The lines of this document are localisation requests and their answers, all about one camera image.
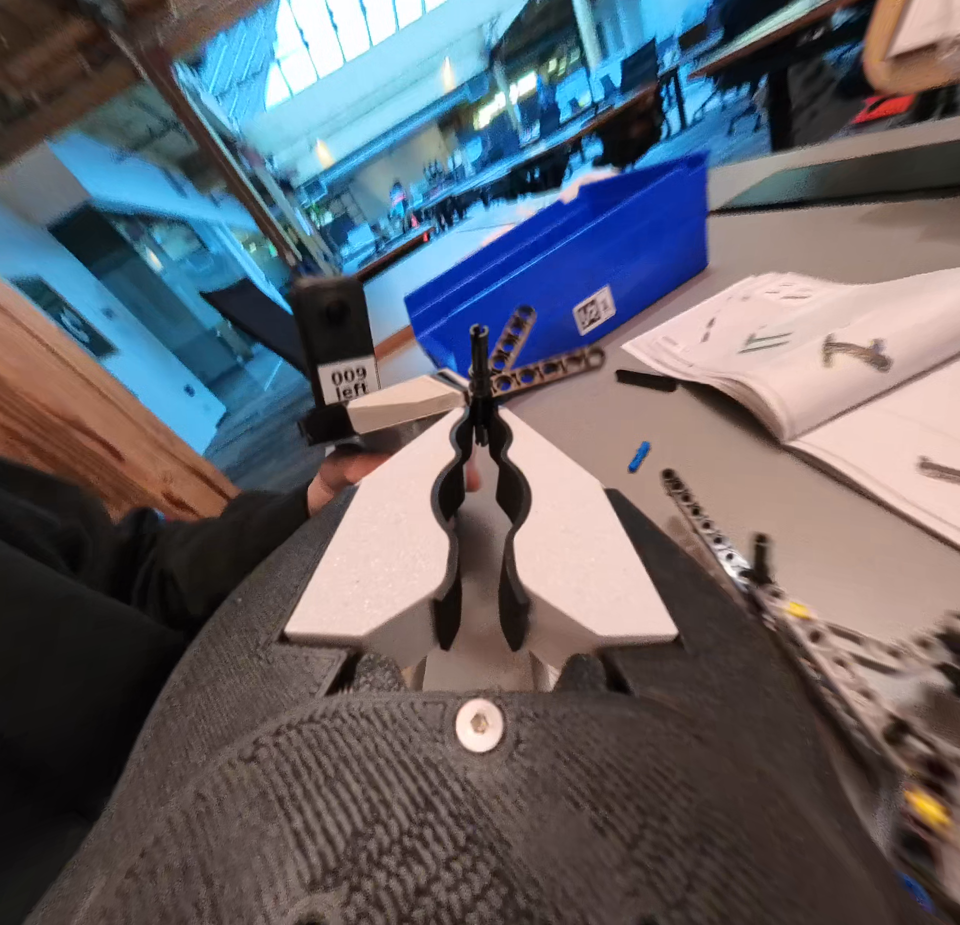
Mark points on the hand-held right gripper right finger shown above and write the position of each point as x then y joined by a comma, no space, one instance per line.
585,550

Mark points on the person's left hand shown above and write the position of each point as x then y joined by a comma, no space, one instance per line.
337,479

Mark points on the black toy axle pin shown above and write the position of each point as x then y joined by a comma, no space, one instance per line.
477,370

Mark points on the person's black clothed torso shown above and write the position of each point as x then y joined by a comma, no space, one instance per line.
67,677

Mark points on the person's left forearm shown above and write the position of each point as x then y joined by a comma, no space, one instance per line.
225,542

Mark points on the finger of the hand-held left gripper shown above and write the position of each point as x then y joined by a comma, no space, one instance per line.
397,404

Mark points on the long wooden table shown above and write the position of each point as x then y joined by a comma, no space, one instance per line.
787,25

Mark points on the short black toy beam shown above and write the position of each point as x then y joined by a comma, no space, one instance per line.
645,380

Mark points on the grey angled toy beam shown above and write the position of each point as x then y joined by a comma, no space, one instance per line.
559,365

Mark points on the small blue toy pin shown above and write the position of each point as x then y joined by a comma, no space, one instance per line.
639,456

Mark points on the partly built toy model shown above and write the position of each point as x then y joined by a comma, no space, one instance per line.
862,670

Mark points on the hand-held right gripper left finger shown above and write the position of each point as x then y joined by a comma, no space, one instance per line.
375,550

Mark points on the blue bin with label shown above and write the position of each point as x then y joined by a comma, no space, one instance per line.
600,250

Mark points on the open instruction booklet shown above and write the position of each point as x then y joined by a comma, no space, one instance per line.
825,415

